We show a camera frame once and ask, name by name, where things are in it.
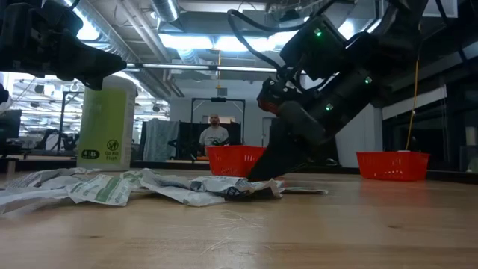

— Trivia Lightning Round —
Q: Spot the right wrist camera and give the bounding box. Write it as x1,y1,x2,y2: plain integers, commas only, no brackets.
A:
256,78,285,117

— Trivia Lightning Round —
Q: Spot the black cabinet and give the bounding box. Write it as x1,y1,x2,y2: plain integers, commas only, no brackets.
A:
313,143,341,167

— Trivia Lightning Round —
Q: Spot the grey cloth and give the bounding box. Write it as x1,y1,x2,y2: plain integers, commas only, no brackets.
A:
143,118,181,163

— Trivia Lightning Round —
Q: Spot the plain white long packet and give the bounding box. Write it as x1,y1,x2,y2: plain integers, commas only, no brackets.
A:
0,186,72,217

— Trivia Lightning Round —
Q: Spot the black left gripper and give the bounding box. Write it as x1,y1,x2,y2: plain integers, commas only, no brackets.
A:
0,0,128,90

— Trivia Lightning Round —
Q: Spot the black rack frame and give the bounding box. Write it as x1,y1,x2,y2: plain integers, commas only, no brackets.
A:
58,90,86,152

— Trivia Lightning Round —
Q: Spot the black monitor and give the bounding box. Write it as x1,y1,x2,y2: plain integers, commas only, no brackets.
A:
0,108,22,140

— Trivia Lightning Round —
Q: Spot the ceiling light panel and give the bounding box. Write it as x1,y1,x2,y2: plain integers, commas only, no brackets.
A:
158,33,285,53

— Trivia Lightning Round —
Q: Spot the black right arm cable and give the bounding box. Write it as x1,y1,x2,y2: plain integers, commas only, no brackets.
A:
226,9,311,72

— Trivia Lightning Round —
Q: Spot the person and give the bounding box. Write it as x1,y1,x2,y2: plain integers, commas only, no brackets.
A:
198,114,229,146

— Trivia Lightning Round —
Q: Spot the silver ventilation duct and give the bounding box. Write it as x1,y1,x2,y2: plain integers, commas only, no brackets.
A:
150,0,181,23

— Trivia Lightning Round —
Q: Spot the black background rig frame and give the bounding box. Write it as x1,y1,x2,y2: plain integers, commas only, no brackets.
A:
190,96,246,147

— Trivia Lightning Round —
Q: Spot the black curtain panel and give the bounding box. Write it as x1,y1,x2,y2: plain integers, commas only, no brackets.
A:
178,121,243,161

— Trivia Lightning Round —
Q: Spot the white packet blue black print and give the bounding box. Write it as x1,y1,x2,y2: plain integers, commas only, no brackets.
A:
152,174,195,190

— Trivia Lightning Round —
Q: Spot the red plastic basket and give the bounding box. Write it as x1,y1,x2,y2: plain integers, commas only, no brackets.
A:
355,151,431,182
205,145,268,178

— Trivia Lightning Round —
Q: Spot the white green wipes canister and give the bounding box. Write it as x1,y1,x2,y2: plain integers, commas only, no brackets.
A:
76,74,137,172

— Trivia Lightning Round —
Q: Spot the LED light bar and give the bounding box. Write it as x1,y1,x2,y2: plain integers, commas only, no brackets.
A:
125,62,279,75

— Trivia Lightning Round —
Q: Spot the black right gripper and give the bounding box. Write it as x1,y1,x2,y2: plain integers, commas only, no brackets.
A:
248,99,335,182

